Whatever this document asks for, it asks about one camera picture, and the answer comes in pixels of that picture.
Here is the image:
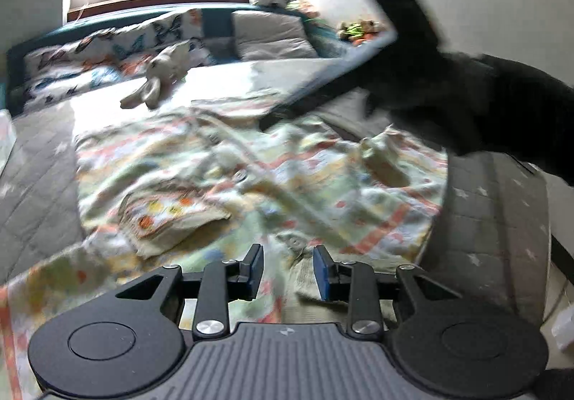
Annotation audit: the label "teal sofa bench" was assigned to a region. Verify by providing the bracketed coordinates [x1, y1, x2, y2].
[6, 1, 355, 116]

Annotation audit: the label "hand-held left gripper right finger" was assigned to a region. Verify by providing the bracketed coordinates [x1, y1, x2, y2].
[312, 244, 458, 337]

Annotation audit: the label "pastel striped patterned towel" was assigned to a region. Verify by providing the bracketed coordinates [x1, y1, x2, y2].
[0, 90, 449, 400]

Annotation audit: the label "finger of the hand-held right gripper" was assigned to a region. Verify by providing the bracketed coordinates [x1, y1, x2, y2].
[260, 34, 400, 132]

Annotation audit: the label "white stuffed bunny toy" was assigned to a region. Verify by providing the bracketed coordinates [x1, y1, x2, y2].
[120, 41, 191, 110]

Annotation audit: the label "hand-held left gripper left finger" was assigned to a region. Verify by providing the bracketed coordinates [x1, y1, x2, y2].
[116, 244, 265, 338]

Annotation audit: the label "grey pillow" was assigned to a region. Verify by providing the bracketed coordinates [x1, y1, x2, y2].
[233, 10, 317, 61]

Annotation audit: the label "person's right forearm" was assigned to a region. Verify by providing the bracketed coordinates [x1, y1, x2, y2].
[442, 52, 574, 185]

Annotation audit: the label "colourful stuffed toys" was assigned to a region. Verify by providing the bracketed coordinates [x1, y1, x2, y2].
[336, 19, 386, 43]

